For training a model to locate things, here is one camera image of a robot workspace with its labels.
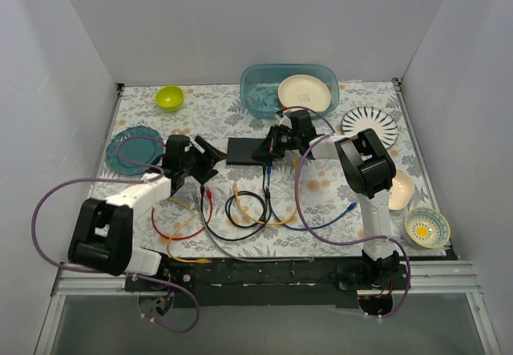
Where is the red ethernet cable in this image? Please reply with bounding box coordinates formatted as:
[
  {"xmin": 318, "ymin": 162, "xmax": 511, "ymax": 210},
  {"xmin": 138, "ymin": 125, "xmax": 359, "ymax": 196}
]
[{"xmin": 151, "ymin": 186, "xmax": 216, "ymax": 240}]

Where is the black network switch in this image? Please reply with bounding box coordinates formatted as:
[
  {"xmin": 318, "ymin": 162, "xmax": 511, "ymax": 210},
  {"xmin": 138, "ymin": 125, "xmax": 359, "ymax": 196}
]
[{"xmin": 226, "ymin": 137, "xmax": 273, "ymax": 166}]

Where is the black ethernet cable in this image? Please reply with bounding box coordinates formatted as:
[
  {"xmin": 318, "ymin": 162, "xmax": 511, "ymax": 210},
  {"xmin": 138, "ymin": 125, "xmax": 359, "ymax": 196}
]
[{"xmin": 199, "ymin": 164, "xmax": 273, "ymax": 242}]

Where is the grey ethernet cable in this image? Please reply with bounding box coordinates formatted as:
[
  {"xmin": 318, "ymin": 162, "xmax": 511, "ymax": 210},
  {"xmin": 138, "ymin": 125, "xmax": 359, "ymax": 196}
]
[{"xmin": 192, "ymin": 194, "xmax": 317, "ymax": 263}]

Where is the blue ethernet cable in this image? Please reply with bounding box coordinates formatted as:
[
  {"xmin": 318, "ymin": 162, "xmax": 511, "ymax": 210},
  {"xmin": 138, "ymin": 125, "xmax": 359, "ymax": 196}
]
[{"xmin": 265, "ymin": 163, "xmax": 357, "ymax": 232}]

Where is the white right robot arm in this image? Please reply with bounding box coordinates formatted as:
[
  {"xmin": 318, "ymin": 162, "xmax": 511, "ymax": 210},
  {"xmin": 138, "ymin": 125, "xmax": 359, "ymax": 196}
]
[{"xmin": 252, "ymin": 107, "xmax": 404, "ymax": 289}]

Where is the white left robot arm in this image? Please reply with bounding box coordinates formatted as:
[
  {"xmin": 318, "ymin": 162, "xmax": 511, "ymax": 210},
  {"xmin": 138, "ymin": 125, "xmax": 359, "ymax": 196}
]
[{"xmin": 68, "ymin": 135, "xmax": 227, "ymax": 291}]

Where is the floral table mat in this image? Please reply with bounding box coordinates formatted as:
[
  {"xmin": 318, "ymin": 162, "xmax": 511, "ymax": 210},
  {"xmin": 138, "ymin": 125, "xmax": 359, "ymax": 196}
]
[{"xmin": 78, "ymin": 80, "xmax": 452, "ymax": 259}]

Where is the teal scalloped plate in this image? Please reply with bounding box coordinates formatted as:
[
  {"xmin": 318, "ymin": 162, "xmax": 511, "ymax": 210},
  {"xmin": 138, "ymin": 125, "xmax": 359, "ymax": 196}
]
[{"xmin": 105, "ymin": 126, "xmax": 164, "ymax": 176}]

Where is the cream round plate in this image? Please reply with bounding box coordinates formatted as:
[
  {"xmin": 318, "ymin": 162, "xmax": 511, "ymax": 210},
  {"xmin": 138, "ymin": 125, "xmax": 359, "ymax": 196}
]
[{"xmin": 277, "ymin": 75, "xmax": 331, "ymax": 111}]

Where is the blue transparent plastic container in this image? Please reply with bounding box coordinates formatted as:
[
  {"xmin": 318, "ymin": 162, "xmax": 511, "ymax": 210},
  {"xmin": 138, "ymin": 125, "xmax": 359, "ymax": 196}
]
[{"xmin": 240, "ymin": 63, "xmax": 340, "ymax": 119}]

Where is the lime green bowl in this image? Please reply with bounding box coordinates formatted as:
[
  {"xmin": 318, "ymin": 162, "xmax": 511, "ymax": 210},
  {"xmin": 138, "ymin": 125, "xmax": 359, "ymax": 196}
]
[{"xmin": 155, "ymin": 86, "xmax": 185, "ymax": 112}]

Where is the blue striped white plate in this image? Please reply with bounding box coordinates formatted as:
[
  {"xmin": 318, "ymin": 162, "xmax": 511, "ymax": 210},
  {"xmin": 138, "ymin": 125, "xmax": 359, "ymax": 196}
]
[{"xmin": 341, "ymin": 107, "xmax": 399, "ymax": 148}]

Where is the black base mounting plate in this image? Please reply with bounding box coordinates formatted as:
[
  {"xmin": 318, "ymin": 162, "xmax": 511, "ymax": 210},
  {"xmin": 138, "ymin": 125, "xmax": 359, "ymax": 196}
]
[{"xmin": 124, "ymin": 257, "xmax": 406, "ymax": 309}]

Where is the cream square dish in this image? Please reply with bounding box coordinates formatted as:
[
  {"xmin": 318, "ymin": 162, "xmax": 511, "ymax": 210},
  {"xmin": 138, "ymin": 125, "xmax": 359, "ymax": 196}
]
[{"xmin": 389, "ymin": 170, "xmax": 415, "ymax": 211}]

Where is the teal patterned yellow-centre bowl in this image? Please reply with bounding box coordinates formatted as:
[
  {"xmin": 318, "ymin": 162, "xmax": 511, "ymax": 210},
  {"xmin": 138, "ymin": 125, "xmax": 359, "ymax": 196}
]
[{"xmin": 404, "ymin": 206, "xmax": 451, "ymax": 249}]

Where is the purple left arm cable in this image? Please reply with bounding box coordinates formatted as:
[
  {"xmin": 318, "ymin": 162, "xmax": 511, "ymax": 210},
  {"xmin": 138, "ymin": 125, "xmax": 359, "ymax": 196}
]
[{"xmin": 31, "ymin": 135, "xmax": 200, "ymax": 334}]

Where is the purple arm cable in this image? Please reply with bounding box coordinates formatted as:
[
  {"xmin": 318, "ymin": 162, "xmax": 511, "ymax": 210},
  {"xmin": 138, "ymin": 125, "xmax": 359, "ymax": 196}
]
[
  {"xmin": 276, "ymin": 106, "xmax": 412, "ymax": 320},
  {"xmin": 31, "ymin": 135, "xmax": 200, "ymax": 334}
]

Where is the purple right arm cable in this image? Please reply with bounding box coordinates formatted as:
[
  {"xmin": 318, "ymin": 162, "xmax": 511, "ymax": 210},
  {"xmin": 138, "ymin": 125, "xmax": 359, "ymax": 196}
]
[{"xmin": 276, "ymin": 106, "xmax": 412, "ymax": 320}]

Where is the aluminium frame rail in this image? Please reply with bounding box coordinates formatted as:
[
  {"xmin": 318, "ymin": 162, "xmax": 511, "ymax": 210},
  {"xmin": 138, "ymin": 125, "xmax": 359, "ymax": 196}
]
[{"xmin": 51, "ymin": 260, "xmax": 482, "ymax": 296}]

